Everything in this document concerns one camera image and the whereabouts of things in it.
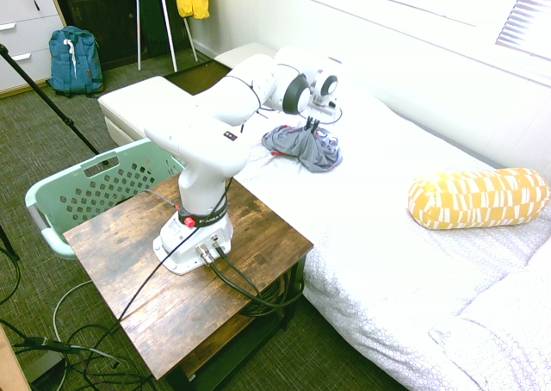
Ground mint green laundry basket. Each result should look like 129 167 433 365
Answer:
24 137 187 262

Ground white drawer dresser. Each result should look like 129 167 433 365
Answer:
0 0 68 97

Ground light wooden board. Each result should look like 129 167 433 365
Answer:
0 325 32 391

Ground grey shirt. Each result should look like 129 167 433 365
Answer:
261 125 344 174

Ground yellow patterned bolster pillow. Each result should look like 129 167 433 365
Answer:
406 166 551 231

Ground white metal stand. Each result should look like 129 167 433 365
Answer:
135 0 200 73

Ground thick black base cables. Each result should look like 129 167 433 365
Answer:
208 243 305 320

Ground blue backpack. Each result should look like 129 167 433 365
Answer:
46 25 105 98

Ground thin black cable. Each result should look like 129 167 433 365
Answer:
64 179 236 391

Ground dark wooden cabinet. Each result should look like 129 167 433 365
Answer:
49 0 173 71

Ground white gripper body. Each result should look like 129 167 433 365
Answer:
307 97 338 124

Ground white window blinds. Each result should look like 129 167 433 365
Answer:
494 0 551 61

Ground black tripod leg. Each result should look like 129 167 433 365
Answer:
0 42 110 166

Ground small white ottoman bench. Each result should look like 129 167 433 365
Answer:
214 41 279 71

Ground large white ottoman bench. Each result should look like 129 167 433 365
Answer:
97 75 225 146

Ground bed with white duvet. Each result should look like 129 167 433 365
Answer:
232 59 551 391

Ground grey floor cable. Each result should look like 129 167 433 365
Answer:
52 278 94 345

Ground rustic wooden side table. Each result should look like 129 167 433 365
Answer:
62 173 314 391

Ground black camera stand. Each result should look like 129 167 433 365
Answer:
0 225 84 357

